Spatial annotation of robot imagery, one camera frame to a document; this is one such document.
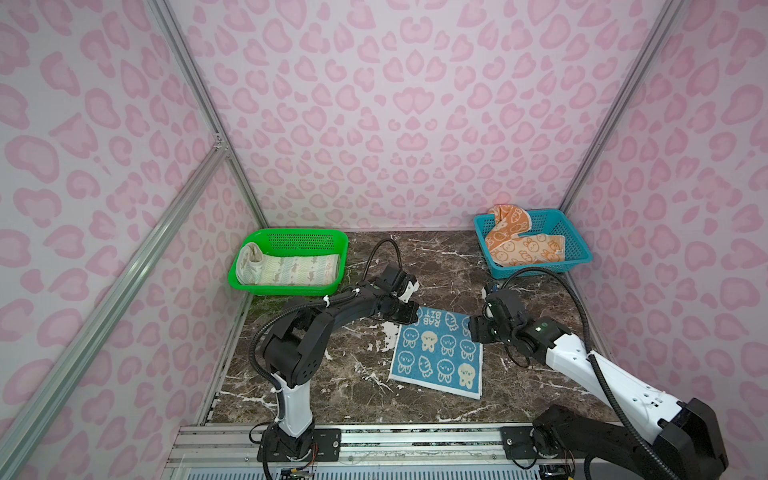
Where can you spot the blue patterned towel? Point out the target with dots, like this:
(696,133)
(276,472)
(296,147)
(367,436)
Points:
(437,352)

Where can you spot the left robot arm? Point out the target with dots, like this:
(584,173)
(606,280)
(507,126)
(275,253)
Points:
(289,350)

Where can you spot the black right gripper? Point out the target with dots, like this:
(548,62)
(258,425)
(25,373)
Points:
(477,326)

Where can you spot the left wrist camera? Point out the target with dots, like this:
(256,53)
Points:
(398,282)

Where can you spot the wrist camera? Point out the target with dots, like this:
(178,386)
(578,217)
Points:
(398,282)
(503,304)

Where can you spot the orange patterned towel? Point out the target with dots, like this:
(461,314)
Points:
(509,245)

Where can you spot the aluminium frame diagonal bar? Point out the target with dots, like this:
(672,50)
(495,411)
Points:
(38,414)

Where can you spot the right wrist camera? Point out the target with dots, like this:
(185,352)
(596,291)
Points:
(503,304)

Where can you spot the aluminium frame corner post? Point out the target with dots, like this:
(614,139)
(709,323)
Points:
(671,13)
(178,45)

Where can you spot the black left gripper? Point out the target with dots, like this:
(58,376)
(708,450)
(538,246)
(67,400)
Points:
(410,316)

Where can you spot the pastel striped animal towel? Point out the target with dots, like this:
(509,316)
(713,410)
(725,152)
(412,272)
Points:
(253,267)

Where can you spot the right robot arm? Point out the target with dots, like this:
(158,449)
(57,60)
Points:
(658,436)

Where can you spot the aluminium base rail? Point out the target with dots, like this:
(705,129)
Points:
(384,451)

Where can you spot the green plastic basket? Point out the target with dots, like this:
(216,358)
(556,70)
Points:
(289,242)

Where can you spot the teal plastic basket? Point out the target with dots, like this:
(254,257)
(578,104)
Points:
(549,222)

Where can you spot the aluminium frame corner post right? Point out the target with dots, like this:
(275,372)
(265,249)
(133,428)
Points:
(671,13)

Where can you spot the aluminium frame corner post left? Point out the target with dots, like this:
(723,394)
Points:
(178,45)

